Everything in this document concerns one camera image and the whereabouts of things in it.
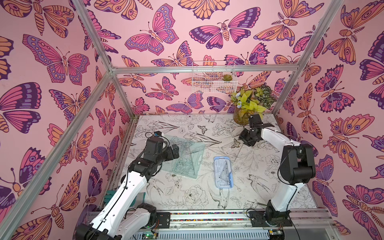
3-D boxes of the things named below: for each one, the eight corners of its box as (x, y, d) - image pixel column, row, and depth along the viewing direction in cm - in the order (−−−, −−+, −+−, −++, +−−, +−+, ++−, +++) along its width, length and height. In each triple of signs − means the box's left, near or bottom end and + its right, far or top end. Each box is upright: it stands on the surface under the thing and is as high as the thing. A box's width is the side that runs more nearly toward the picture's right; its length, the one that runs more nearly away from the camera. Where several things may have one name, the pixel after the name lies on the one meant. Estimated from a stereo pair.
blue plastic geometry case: (215, 188, 86) (216, 187, 84) (213, 158, 98) (213, 156, 96) (234, 188, 86) (235, 187, 84) (229, 158, 98) (229, 156, 96)
